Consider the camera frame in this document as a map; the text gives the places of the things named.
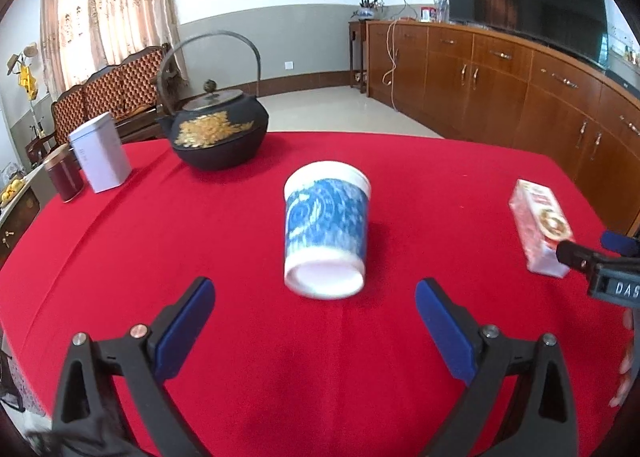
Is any person's right hand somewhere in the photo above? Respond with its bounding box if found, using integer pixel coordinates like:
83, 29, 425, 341
608, 310, 634, 408

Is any clear red snack box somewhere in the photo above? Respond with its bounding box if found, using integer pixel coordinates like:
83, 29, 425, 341
509, 179, 574, 278

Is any red tablecloth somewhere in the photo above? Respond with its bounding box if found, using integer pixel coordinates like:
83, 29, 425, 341
1, 132, 630, 456

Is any blue white paper cup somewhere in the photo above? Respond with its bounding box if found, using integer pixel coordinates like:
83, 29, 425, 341
283, 160, 371, 300

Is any dark red glass jar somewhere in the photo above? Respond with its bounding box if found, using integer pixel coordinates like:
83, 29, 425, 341
43, 143, 85, 203

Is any long wooden sideboard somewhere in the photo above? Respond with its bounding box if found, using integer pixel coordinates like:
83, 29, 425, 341
364, 20, 639, 235

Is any white tin canister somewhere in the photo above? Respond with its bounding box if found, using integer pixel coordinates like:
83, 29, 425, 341
68, 113, 132, 193

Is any black cast iron teapot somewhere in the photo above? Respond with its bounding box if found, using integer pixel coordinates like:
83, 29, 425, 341
155, 29, 269, 171

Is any wooden lattice bench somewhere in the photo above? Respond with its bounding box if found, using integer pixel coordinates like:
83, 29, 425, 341
26, 43, 170, 166

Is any blue white porcelain vase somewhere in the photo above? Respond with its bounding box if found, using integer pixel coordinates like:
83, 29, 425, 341
356, 6, 375, 21

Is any beige window curtain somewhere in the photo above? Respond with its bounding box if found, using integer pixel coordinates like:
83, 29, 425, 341
40, 0, 179, 100

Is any white power cable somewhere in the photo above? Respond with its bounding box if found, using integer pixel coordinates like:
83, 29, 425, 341
382, 18, 402, 111

